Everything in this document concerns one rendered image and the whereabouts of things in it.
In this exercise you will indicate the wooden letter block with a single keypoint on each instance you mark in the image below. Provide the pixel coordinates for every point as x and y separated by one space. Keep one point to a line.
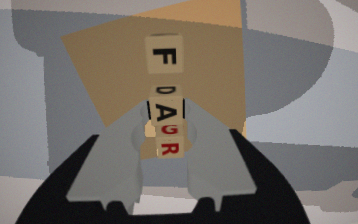
164 53
166 105
170 141

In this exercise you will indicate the tan square mat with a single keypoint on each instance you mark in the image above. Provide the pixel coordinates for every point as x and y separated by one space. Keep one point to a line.
111 62

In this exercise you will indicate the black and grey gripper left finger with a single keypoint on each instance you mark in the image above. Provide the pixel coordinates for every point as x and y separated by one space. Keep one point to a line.
104 168

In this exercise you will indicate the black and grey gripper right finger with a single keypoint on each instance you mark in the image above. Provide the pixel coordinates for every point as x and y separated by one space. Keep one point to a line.
224 165

